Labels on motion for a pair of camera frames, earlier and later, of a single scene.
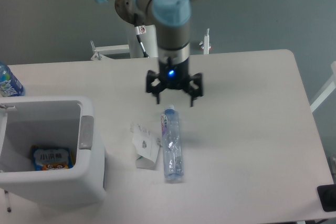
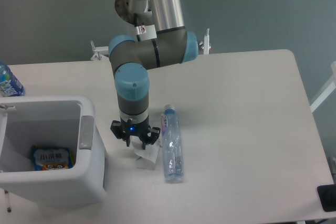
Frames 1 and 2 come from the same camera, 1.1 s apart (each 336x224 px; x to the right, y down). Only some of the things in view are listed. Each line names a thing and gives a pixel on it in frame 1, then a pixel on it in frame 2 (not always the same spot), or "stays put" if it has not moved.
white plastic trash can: (54, 121) stays put
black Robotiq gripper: (174, 76) → (150, 134)
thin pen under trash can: (9, 209) stays put
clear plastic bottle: (171, 143) stays put
